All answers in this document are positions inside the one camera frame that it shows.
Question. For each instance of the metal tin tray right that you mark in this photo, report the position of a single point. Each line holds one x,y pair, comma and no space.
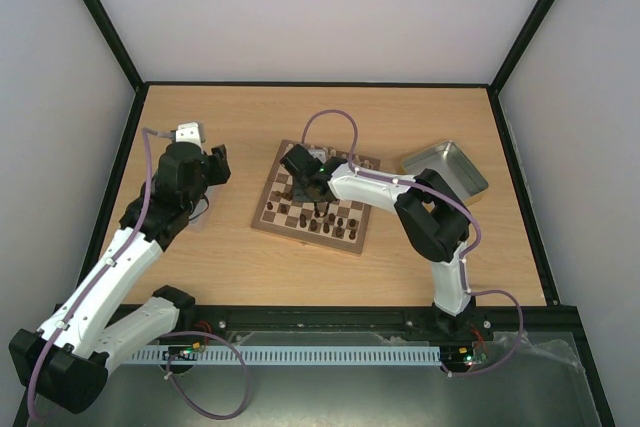
455,167

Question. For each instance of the metal tin lid left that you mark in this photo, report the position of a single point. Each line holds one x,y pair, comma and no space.
199,217

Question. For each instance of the dark placed piece far right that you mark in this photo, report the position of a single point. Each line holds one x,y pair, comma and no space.
352,227

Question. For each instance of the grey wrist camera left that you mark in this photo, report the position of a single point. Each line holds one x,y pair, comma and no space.
192,132

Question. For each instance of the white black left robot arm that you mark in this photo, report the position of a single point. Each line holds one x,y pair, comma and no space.
69,358

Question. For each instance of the pile of dark pieces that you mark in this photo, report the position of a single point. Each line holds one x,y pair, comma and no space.
282,195

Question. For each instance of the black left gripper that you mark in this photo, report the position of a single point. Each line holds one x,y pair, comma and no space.
219,160

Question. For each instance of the dark placed piece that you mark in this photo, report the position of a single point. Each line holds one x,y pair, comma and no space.
352,227
339,228

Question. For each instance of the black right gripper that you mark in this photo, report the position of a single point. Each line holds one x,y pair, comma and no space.
304,187

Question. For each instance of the wooden chess board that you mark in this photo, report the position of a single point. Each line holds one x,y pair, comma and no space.
296,222

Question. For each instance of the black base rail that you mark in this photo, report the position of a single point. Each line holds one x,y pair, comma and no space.
350,319

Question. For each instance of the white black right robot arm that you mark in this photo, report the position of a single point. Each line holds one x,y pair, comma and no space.
434,219

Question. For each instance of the black enclosure frame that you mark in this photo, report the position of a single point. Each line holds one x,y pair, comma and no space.
320,82

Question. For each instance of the slotted white cable duct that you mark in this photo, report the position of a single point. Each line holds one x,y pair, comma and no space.
293,356

